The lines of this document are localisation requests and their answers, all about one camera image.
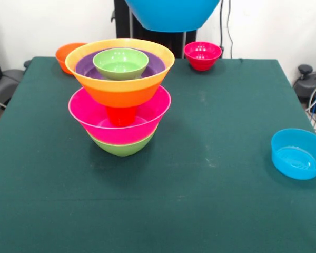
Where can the orange cup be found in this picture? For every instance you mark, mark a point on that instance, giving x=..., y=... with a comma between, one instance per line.
x=121, y=116

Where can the medium green bowl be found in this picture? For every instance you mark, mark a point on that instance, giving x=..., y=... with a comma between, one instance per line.
x=123, y=149

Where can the large orange bowl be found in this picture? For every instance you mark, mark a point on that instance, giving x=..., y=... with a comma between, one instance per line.
x=121, y=92

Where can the purple bowl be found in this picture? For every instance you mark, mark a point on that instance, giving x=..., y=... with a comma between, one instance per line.
x=155, y=62

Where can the large pink bowl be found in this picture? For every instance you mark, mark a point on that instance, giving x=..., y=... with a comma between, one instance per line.
x=89, y=118

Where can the small green bowl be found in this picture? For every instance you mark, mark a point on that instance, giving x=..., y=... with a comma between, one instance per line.
x=121, y=66

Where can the medium blue bowl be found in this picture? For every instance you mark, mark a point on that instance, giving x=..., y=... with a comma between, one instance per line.
x=171, y=13

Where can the dark green tablecloth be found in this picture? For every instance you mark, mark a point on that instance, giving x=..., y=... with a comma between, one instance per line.
x=173, y=197

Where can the small pink-red bowl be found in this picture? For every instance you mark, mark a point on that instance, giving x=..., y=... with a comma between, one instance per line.
x=202, y=59

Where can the small orange bowl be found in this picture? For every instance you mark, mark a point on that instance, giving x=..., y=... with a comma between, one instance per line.
x=64, y=56

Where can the small blue bowl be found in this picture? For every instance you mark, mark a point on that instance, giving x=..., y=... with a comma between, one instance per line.
x=297, y=158

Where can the black chair base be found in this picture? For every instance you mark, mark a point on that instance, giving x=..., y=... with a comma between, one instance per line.
x=305, y=87
x=5, y=84

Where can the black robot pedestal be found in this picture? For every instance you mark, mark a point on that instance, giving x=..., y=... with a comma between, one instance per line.
x=168, y=42

